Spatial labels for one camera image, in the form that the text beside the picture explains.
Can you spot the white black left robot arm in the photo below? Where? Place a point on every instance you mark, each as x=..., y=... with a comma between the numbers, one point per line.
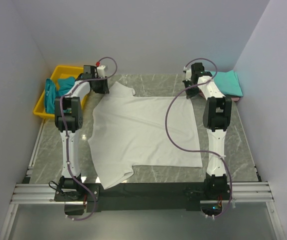
x=69, y=121

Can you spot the white t shirt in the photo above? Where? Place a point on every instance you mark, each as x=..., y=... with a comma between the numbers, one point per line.
x=141, y=131

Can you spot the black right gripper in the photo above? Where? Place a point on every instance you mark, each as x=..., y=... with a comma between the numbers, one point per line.
x=190, y=94

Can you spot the pink folded t shirt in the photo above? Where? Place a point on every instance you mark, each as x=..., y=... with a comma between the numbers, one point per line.
x=233, y=98

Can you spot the turquoise folded t shirt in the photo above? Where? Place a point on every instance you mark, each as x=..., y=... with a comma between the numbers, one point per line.
x=228, y=83

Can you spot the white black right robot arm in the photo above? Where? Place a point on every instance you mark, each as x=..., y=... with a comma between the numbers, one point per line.
x=216, y=119

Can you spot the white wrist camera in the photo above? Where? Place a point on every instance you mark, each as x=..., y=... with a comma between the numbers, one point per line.
x=101, y=70
x=187, y=73

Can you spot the teal crumpled t shirt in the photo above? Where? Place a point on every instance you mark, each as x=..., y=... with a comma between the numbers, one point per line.
x=51, y=92

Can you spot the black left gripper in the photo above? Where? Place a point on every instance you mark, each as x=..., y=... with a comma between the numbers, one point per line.
x=105, y=89

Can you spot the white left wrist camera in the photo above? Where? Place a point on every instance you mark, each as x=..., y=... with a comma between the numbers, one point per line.
x=101, y=70

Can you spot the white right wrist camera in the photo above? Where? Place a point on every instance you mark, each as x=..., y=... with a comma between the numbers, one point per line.
x=187, y=73

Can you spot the aluminium rail frame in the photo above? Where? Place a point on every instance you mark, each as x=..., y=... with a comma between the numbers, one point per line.
x=33, y=214

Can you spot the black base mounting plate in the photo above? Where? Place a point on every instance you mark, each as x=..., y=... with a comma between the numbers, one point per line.
x=141, y=196

